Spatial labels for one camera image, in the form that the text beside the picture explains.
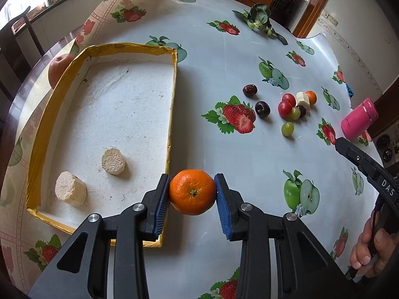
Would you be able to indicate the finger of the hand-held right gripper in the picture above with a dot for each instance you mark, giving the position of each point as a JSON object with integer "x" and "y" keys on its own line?
{"x": 355, "y": 154}

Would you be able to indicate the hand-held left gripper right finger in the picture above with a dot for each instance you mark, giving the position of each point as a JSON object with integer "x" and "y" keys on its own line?
{"x": 223, "y": 215}

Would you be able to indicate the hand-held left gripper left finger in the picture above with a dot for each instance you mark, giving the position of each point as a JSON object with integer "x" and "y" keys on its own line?
{"x": 162, "y": 215}

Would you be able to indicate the large mandarin orange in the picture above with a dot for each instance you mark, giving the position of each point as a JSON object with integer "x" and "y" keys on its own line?
{"x": 192, "y": 192}

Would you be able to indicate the small mandarin orange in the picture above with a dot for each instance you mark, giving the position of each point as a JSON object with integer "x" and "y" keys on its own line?
{"x": 311, "y": 97}

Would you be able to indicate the green grape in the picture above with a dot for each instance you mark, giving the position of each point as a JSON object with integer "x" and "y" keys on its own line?
{"x": 295, "y": 114}
{"x": 287, "y": 129}

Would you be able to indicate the blocky beige sugarcane chunk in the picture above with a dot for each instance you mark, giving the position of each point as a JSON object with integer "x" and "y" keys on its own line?
{"x": 301, "y": 98}

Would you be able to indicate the red cherry tomato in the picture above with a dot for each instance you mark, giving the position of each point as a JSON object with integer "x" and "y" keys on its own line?
{"x": 290, "y": 98}
{"x": 284, "y": 109}

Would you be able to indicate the dark purple plum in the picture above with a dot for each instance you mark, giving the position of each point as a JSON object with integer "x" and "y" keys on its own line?
{"x": 262, "y": 109}

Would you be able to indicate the white tray with yellow rim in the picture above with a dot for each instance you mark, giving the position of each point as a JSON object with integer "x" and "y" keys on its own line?
{"x": 124, "y": 115}

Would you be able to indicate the dark red date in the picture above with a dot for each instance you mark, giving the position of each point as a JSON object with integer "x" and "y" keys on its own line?
{"x": 249, "y": 90}

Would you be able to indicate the person's right hand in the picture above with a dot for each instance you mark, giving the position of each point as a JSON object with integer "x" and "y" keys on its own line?
{"x": 358, "y": 252}

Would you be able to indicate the panel with black dials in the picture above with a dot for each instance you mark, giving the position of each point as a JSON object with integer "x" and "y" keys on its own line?
{"x": 385, "y": 149}

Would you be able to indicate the pink thermos cup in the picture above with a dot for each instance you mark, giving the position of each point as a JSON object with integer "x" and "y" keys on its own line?
{"x": 358, "y": 120}

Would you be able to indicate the small blue object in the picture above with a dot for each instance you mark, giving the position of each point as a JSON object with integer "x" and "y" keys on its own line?
{"x": 349, "y": 90}

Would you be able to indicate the fruit print tablecloth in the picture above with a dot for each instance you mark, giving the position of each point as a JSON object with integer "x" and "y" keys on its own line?
{"x": 218, "y": 68}

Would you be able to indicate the green bok choy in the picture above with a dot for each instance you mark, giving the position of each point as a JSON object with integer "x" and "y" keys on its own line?
{"x": 258, "y": 15}

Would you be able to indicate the red apple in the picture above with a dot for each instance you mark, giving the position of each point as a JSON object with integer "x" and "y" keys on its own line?
{"x": 59, "y": 68}

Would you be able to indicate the dark wooden chair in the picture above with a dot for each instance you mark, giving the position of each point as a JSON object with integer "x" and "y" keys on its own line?
{"x": 15, "y": 20}

